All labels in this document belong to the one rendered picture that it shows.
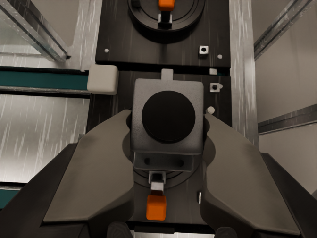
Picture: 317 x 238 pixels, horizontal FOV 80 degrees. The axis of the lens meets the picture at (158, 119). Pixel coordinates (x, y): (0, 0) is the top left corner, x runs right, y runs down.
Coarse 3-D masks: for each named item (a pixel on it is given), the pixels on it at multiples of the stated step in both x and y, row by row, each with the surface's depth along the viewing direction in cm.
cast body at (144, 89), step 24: (168, 72) 16; (144, 96) 12; (168, 96) 11; (192, 96) 12; (144, 120) 10; (168, 120) 10; (192, 120) 10; (144, 144) 11; (168, 144) 11; (192, 144) 11; (144, 168) 14; (168, 168) 14; (192, 168) 14
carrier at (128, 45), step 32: (128, 0) 33; (192, 0) 34; (224, 0) 36; (128, 32) 34; (160, 32) 33; (192, 32) 35; (224, 32) 35; (128, 64) 34; (160, 64) 33; (192, 64) 33; (224, 64) 33
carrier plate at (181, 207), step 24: (120, 72) 33; (144, 72) 33; (96, 96) 32; (120, 96) 32; (216, 96) 32; (96, 120) 31; (144, 192) 29; (168, 192) 29; (192, 192) 29; (144, 216) 29; (168, 216) 29; (192, 216) 29
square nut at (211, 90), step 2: (210, 84) 32; (212, 84) 32; (214, 84) 32; (216, 84) 32; (218, 84) 32; (210, 86) 32; (212, 86) 32; (214, 86) 32; (216, 86) 32; (218, 86) 32; (210, 88) 32; (212, 88) 32; (216, 88) 32; (218, 88) 32; (210, 90) 31; (212, 90) 31; (214, 90) 31; (216, 90) 31; (218, 90) 31; (210, 92) 32; (212, 92) 32; (214, 92) 32; (216, 92) 32; (218, 92) 32
